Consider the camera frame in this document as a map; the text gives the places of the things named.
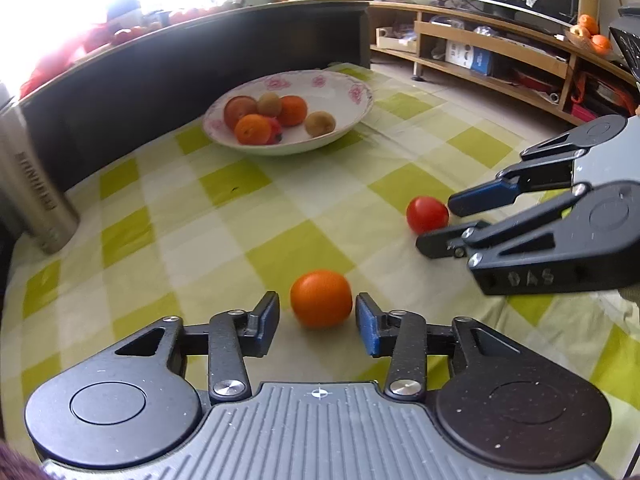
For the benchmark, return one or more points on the wooden tv cabinet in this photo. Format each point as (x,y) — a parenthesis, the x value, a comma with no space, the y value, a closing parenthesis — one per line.
(543,70)

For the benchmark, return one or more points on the stainless steel thermos bottle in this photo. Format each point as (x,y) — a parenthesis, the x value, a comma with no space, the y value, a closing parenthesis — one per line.
(30,202)

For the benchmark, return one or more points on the oranges on tv cabinet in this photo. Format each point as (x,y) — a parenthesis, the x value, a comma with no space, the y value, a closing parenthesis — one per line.
(586,35)

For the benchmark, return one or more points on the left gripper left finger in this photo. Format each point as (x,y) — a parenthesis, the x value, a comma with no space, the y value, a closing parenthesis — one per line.
(233,336)

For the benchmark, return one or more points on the small orange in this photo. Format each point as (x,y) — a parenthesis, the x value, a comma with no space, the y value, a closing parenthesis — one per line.
(294,111)

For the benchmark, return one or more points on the fruits on coffee table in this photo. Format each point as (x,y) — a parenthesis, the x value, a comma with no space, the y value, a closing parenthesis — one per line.
(127,20)

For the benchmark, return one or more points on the large dark red tomato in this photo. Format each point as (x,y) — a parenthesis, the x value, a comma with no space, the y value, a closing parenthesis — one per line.
(238,107)

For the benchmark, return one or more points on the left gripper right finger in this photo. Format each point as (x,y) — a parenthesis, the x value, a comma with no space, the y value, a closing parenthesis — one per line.
(401,336)

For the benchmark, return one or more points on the dark coffee table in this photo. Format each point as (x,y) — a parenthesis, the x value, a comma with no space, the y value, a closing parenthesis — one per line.
(105,108)

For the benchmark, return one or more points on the red plastic bag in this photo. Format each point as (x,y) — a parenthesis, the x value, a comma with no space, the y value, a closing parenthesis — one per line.
(57,62)

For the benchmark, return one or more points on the orange mandarin front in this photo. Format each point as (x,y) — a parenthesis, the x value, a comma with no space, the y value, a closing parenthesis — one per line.
(253,129)

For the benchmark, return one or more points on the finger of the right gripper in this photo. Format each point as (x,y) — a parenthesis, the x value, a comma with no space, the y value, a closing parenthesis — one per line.
(448,242)
(486,196)

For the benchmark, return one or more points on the brown kiwi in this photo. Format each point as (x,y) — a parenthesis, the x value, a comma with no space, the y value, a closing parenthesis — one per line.
(269,104)
(319,123)

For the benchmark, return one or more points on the blue white box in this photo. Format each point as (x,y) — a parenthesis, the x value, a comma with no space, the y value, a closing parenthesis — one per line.
(472,58)

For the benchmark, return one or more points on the green checkered tablecloth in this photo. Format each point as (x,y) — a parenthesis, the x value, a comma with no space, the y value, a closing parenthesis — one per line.
(186,227)

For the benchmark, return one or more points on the orange mandarin back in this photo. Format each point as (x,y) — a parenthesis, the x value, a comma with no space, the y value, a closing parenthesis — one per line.
(321,299)

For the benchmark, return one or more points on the red cherry tomato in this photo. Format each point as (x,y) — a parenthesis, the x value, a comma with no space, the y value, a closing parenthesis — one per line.
(276,130)

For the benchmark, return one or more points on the orange mandarin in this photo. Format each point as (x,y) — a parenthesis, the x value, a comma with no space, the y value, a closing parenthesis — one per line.
(321,299)
(253,129)

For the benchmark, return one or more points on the white floral porcelain plate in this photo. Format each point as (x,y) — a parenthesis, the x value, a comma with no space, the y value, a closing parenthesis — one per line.
(345,97)

